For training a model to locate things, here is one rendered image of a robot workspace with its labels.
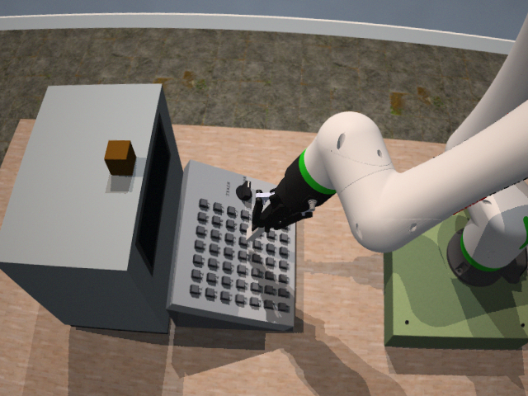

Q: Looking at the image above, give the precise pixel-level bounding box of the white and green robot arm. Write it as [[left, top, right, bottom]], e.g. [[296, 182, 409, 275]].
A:
[[285, 14, 528, 287]]

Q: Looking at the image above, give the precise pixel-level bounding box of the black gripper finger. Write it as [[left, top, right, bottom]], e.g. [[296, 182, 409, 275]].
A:
[[250, 209, 313, 242], [246, 190, 285, 241]]

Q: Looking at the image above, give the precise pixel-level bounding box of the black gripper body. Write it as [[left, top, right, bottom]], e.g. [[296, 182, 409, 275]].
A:
[[269, 178, 309, 213]]

